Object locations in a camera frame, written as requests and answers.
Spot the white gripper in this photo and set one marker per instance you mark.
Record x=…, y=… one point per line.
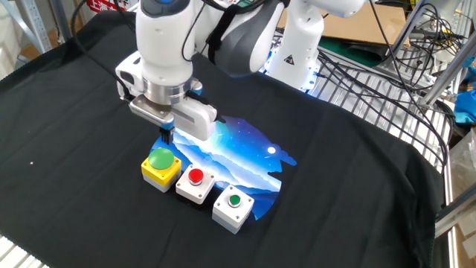
x=197, y=119

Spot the yellow box large green button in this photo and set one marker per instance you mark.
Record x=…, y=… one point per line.
x=161, y=159

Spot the white box red button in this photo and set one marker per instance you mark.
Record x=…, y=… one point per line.
x=196, y=176

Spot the white box small green button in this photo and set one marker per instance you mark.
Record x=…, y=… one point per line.
x=230, y=219

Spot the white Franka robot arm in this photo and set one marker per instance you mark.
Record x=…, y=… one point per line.
x=163, y=44

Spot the black cloth with blue print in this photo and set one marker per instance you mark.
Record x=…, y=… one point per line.
x=74, y=130

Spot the red and white sign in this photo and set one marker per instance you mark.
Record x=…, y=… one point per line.
x=106, y=5

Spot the grey perforated shelf upright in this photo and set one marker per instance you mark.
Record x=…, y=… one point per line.
x=35, y=26

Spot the green mat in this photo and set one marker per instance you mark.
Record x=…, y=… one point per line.
x=334, y=46

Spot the cardboard box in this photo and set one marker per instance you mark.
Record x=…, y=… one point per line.
x=357, y=26

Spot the clear plastic bag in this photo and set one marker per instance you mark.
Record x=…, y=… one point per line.
x=465, y=160

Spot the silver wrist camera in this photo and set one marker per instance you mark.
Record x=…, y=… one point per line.
x=148, y=111

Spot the aluminium frame beam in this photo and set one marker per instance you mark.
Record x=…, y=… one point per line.
x=446, y=72
x=405, y=30
x=457, y=214

